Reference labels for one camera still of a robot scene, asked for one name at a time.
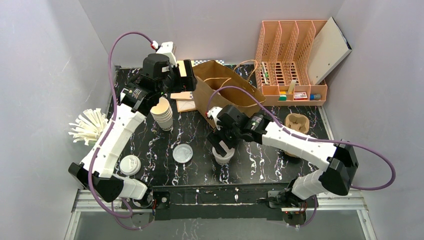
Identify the white lid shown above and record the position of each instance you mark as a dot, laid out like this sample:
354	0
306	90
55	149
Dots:
130	165
182	153

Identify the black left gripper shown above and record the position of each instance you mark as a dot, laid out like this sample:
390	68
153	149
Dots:
185	77

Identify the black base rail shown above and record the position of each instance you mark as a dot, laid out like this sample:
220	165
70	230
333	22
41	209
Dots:
216	194

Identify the stack of white lids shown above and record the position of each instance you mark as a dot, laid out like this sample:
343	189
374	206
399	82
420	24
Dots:
163	115

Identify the orange file organizer rack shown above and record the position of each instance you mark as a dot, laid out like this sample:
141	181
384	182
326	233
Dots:
282	53

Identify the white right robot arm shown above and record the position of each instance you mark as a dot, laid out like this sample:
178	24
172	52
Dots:
336	162

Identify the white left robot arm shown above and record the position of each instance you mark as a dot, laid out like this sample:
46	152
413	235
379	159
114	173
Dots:
95	172

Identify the white folder board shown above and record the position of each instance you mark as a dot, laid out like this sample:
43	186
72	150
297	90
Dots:
328	49

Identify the green cup of stirrers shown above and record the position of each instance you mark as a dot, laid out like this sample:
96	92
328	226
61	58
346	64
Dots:
89	126

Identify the brown paper bag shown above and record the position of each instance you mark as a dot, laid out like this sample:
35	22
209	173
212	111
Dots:
214	89

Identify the cardboard cup carrier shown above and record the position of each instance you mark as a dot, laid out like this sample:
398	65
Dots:
297	122

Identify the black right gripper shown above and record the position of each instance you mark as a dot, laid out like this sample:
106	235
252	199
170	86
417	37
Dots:
221	138

